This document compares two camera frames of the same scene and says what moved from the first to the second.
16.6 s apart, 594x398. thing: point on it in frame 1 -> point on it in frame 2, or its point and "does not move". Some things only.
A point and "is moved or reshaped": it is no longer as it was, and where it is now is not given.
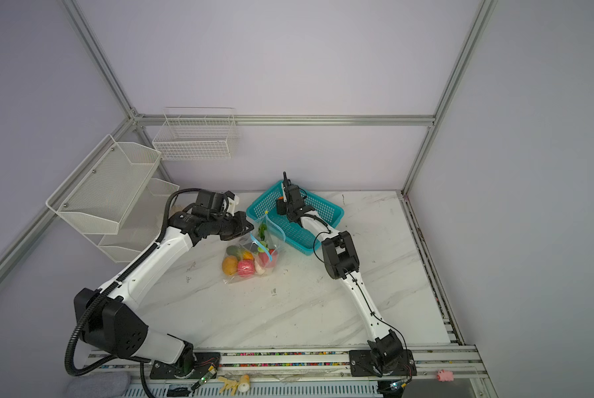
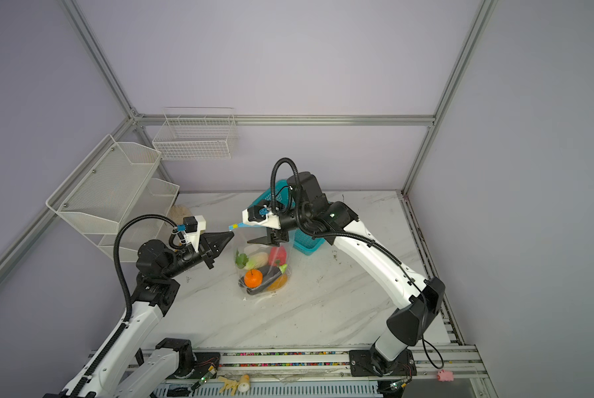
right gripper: (281, 207) -> (270, 240)
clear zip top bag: (257, 254) is moved or reshaped
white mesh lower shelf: (142, 226) does not move
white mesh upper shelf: (97, 197) does not move
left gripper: (241, 229) -> (216, 241)
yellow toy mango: (230, 264) -> (279, 283)
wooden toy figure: (242, 385) does not move
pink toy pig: (445, 376) does not move
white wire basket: (195, 133) does not move
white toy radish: (262, 232) -> (252, 263)
